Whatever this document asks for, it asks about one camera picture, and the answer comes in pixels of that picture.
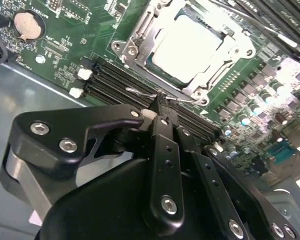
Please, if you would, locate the silver square cpu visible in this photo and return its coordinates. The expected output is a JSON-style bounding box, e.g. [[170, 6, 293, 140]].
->
[[149, 12, 226, 87]]

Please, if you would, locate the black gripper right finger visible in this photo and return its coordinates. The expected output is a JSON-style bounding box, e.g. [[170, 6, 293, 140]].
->
[[164, 99, 300, 240]]

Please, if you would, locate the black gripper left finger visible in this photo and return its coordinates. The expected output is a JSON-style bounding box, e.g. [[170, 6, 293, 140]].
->
[[6, 95, 186, 233]]

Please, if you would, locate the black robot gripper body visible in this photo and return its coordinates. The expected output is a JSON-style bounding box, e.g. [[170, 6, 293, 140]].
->
[[32, 157, 227, 240]]

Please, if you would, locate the metal socket cover frame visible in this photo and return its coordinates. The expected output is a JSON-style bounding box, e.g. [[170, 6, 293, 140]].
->
[[128, 0, 257, 102]]

